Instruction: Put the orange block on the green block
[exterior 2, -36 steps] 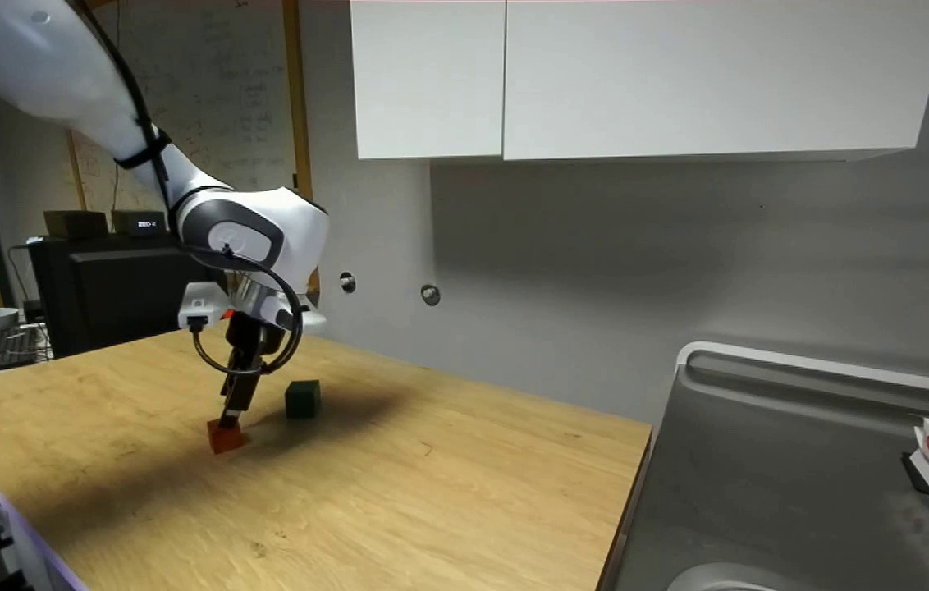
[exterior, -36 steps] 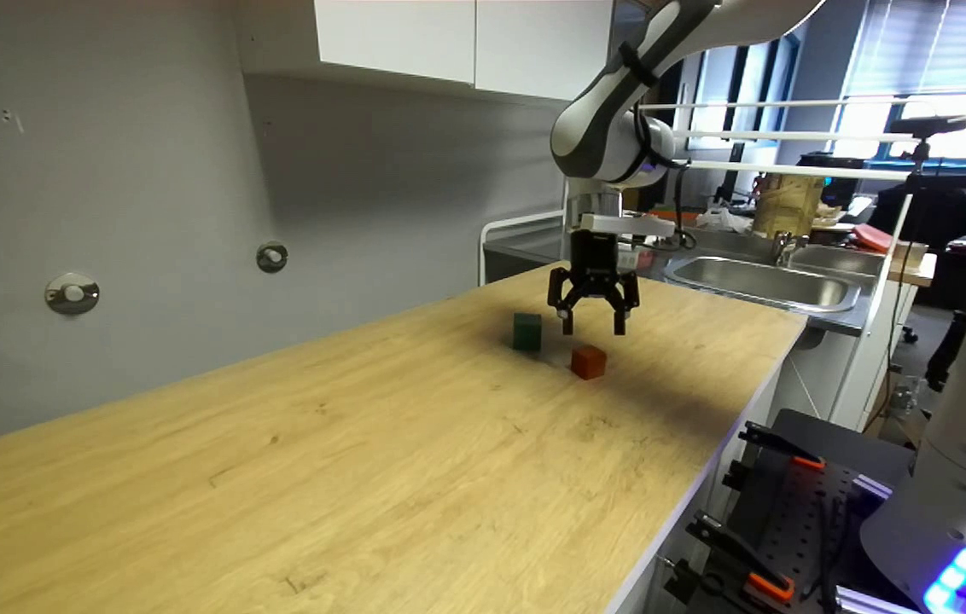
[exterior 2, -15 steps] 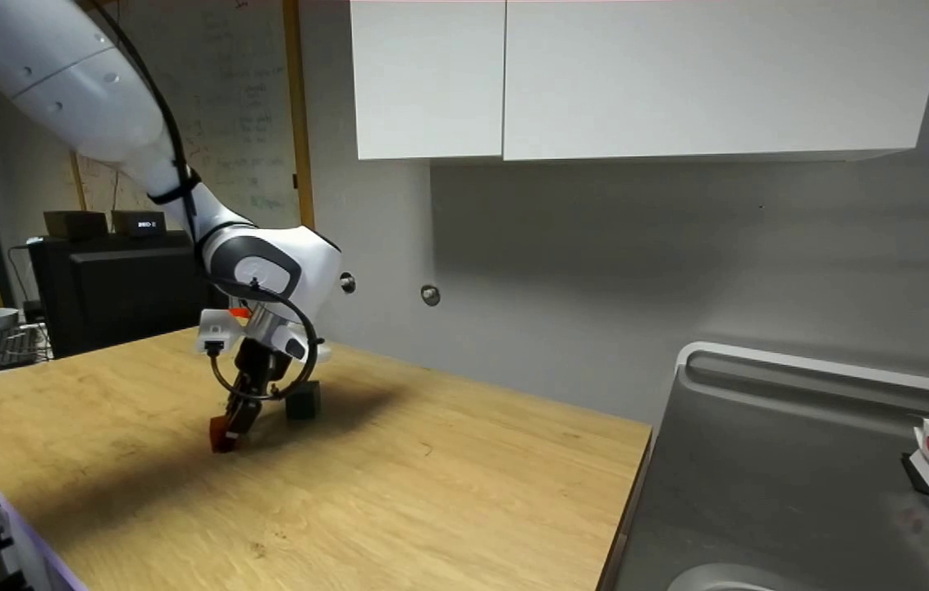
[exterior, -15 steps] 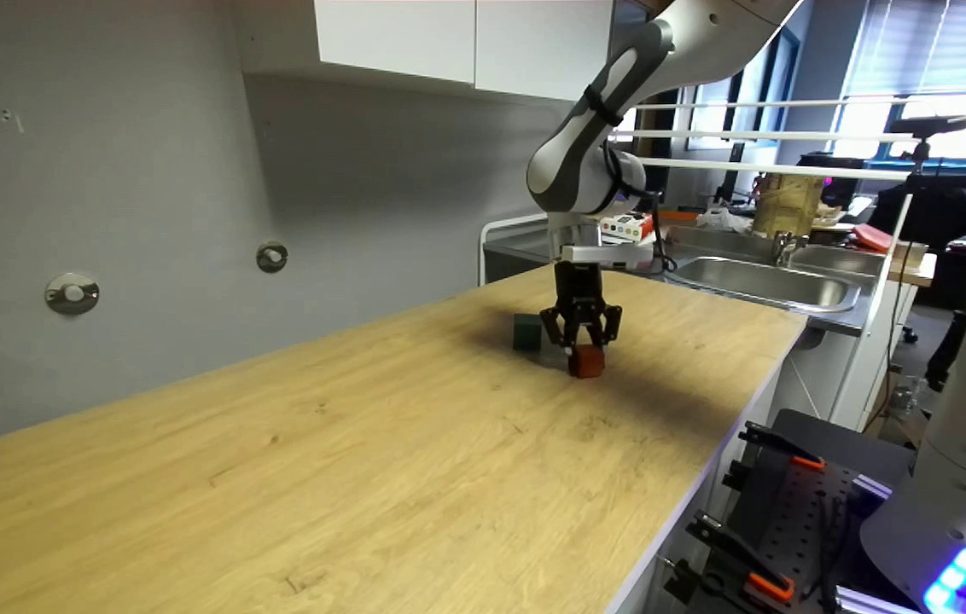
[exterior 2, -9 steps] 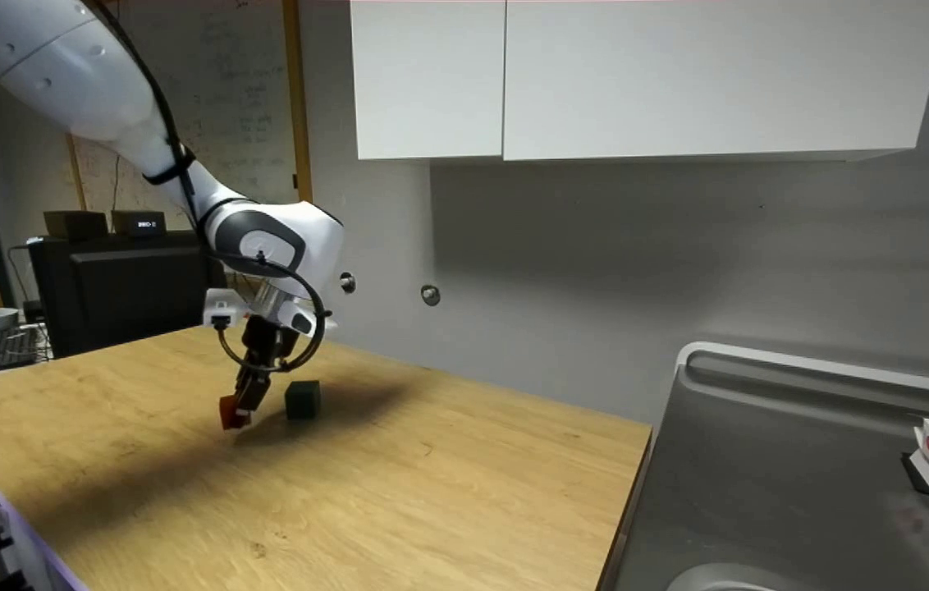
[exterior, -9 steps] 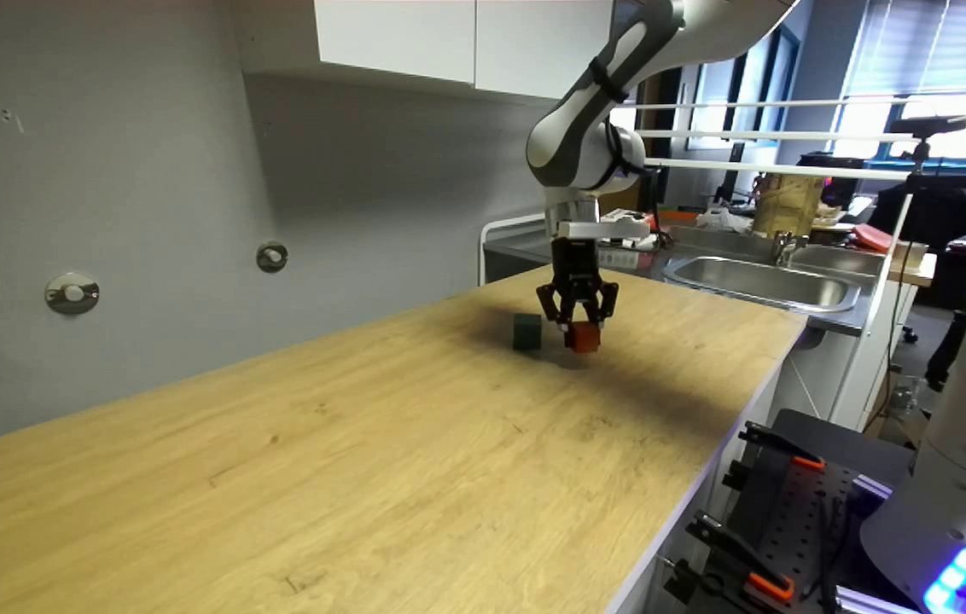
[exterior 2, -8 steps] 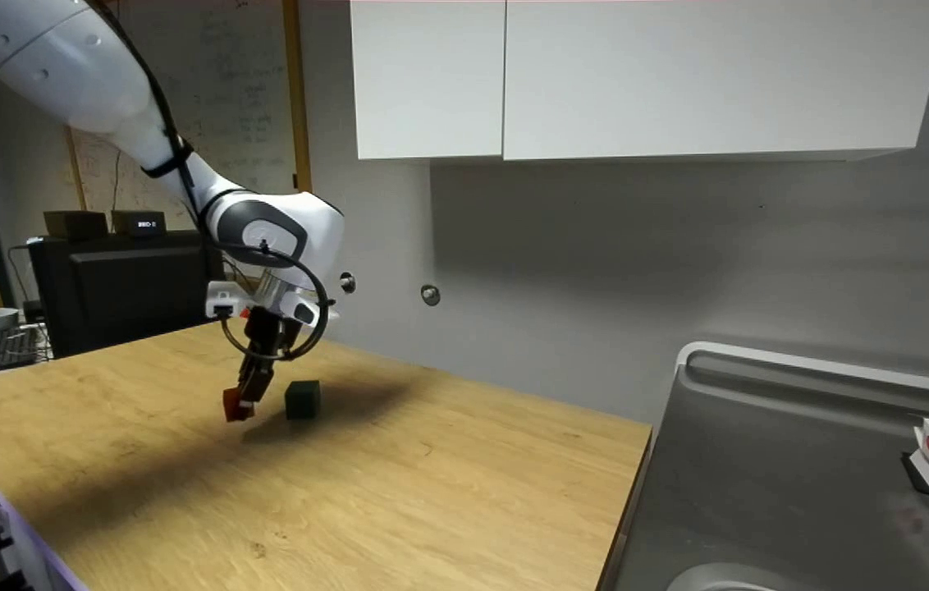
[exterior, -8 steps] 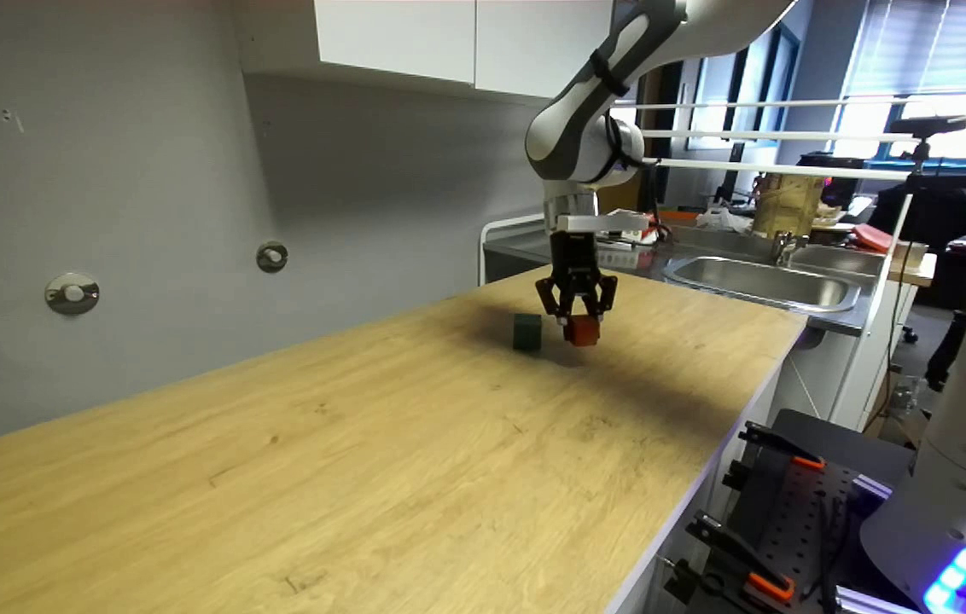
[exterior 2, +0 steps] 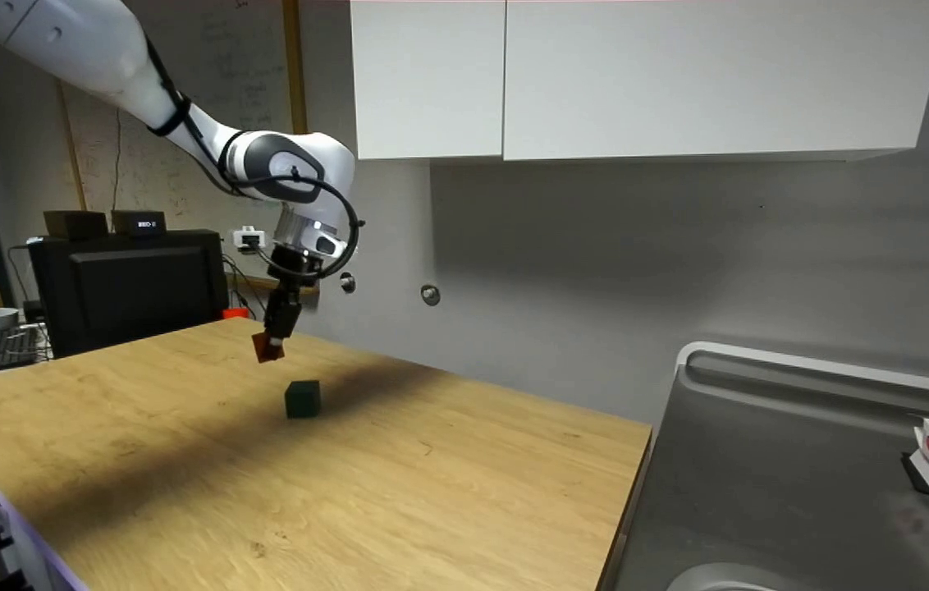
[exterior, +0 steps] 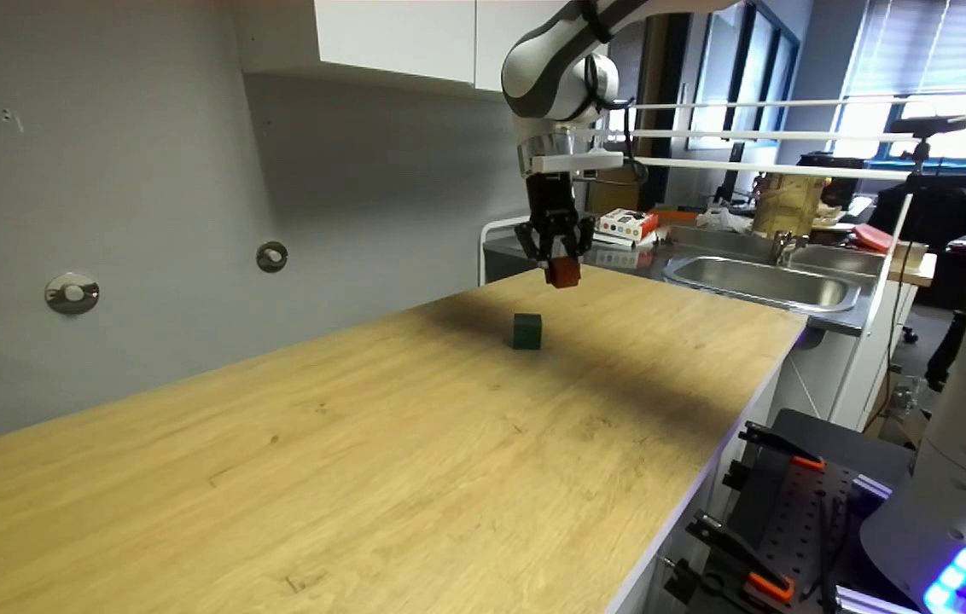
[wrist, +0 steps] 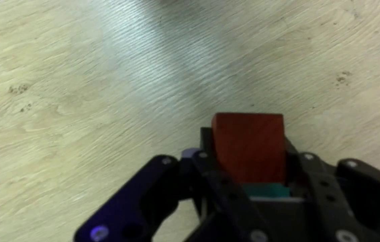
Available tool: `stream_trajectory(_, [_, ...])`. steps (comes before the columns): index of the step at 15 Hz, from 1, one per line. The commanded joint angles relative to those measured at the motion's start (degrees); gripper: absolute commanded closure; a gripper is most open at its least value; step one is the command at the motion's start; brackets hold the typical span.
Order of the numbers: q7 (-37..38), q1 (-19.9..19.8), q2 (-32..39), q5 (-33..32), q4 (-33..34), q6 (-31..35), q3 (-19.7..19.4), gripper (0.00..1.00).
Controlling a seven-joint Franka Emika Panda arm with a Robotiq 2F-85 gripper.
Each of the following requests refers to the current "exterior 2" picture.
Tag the stainless steel sink counter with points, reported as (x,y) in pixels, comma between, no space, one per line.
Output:
(801,480)

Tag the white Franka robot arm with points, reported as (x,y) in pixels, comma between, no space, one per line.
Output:
(104,66)

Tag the round metal wall socket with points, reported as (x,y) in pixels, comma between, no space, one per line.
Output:
(347,280)
(432,293)

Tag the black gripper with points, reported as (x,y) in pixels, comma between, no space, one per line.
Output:
(304,251)

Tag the white wall power outlet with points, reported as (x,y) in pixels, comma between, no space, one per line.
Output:
(251,238)

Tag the green block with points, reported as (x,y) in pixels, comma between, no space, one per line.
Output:
(304,400)

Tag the black keyboard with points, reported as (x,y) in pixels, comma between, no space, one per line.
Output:
(3,350)

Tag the white wall cabinet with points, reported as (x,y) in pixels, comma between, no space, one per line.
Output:
(649,78)

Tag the black computer monitor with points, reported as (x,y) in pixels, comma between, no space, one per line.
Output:
(129,289)

